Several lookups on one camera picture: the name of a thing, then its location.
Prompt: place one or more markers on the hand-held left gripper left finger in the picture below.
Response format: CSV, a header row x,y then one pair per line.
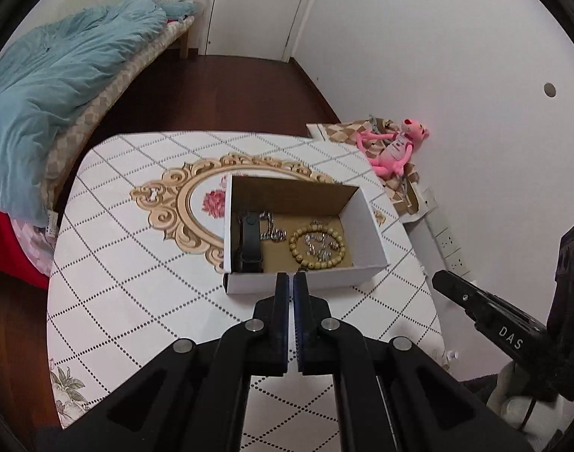
x,y
282,329

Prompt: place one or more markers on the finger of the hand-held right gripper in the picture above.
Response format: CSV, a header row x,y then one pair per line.
x,y
456,292

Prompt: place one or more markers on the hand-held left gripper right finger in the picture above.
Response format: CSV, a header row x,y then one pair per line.
x,y
302,329

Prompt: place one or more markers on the black fitness band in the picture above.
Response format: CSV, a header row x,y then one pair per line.
x,y
250,245

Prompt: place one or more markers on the white cardboard box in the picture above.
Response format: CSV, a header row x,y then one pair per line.
x,y
362,245

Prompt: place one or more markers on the white power strip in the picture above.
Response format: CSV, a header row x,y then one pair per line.
x,y
449,240

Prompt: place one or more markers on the pink plush toy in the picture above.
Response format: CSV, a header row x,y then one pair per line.
x,y
392,153

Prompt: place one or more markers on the white diamond-patterned tablecloth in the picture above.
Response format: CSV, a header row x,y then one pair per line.
x,y
136,263

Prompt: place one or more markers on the pink floral cloth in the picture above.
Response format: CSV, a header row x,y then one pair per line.
x,y
32,245

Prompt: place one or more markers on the red cloth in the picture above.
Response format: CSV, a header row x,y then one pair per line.
x,y
9,249

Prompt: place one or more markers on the bed with checkered mattress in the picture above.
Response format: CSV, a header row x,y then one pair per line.
x,y
80,127

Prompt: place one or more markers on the wooden bed leg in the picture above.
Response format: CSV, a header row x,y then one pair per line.
x,y
184,47

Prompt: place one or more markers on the white door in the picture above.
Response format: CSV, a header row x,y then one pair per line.
x,y
258,4

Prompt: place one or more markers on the light blue duvet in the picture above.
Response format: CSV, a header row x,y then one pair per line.
x,y
56,80

